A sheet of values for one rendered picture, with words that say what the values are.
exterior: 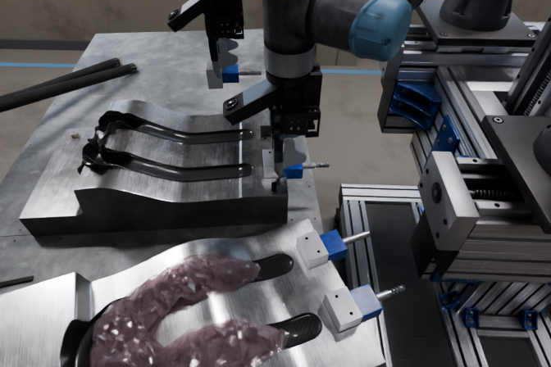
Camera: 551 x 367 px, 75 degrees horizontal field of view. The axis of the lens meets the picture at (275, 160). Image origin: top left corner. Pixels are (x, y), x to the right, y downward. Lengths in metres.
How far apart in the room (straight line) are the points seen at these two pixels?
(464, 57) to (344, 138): 1.26
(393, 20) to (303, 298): 0.41
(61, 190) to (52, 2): 2.56
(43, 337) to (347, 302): 0.41
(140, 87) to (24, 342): 0.77
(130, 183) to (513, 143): 0.63
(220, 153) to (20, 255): 0.42
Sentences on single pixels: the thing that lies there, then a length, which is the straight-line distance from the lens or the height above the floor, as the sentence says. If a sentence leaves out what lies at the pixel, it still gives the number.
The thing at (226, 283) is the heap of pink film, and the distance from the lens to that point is 0.57.
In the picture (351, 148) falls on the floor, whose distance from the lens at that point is 2.11.
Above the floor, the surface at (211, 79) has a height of 0.93.
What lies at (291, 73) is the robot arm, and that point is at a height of 1.13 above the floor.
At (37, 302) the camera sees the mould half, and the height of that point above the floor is 0.91.
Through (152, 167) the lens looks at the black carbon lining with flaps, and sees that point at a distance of 0.74.
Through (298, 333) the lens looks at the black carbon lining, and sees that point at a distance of 0.59.
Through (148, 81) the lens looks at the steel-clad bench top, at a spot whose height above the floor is 0.80.
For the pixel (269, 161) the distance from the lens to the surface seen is 0.68.
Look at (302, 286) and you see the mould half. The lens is 0.61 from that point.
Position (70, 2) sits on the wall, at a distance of 3.23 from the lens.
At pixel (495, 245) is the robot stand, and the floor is 0.92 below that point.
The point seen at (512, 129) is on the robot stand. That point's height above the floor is 1.04.
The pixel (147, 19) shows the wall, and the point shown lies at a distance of 3.04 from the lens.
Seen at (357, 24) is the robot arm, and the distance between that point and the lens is 0.45.
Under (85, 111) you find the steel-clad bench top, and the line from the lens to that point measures 1.13.
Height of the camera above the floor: 1.40
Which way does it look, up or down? 45 degrees down
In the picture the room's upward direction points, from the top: straight up
